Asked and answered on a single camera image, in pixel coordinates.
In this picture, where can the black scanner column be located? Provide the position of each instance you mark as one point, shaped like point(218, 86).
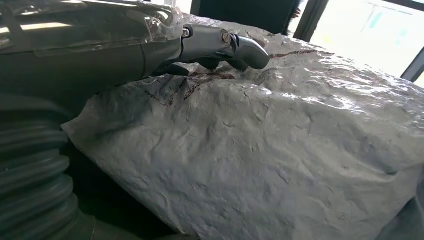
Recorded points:
point(245, 15)

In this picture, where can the white parcel with brown line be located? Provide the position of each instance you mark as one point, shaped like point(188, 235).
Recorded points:
point(248, 149)

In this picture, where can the dark window frame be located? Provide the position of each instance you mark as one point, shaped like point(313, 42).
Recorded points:
point(309, 20)

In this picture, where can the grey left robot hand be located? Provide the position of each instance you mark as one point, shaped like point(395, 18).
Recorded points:
point(82, 56)

